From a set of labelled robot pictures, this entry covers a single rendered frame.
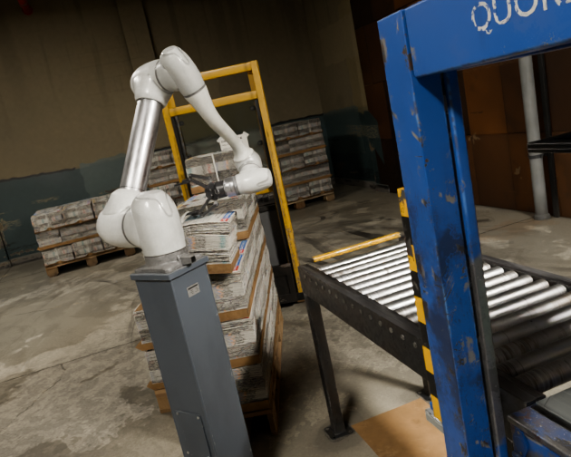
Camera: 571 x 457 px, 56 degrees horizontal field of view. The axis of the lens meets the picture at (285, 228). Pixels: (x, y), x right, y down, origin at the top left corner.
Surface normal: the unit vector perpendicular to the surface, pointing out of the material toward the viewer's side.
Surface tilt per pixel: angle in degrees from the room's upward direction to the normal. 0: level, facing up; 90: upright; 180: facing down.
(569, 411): 0
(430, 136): 90
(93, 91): 90
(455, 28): 90
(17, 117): 90
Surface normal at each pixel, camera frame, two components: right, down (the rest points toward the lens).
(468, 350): 0.32, 0.14
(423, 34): -0.93, 0.25
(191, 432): -0.54, 0.29
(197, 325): 0.82, -0.05
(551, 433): -0.20, -0.96
